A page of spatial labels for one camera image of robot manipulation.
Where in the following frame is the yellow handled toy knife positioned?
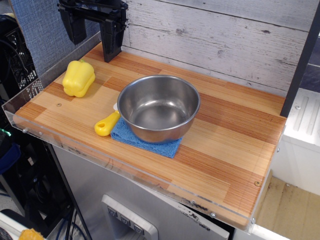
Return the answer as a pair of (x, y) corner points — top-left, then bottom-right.
(94, 103), (121, 137)

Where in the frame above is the stainless steel bowl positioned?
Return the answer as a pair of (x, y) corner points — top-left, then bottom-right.
(117, 75), (201, 144)

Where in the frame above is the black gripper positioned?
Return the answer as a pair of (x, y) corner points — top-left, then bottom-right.
(57, 0), (128, 63)

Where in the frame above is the black plastic crate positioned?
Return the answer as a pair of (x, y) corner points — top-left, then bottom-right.
(0, 14), (38, 90)

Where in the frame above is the yellow toy bell pepper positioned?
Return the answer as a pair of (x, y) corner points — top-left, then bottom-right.
(62, 59), (96, 98)

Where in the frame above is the stainless steel cabinet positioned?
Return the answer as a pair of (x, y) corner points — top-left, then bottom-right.
(51, 146), (234, 240)

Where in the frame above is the white side unit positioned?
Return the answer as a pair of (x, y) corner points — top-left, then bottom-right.
(270, 88), (320, 195)

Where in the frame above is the clear acrylic table guard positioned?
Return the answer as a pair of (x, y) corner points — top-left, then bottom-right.
(4, 44), (286, 231)

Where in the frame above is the blue folded towel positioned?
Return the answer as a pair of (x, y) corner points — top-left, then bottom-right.
(110, 117), (183, 158)

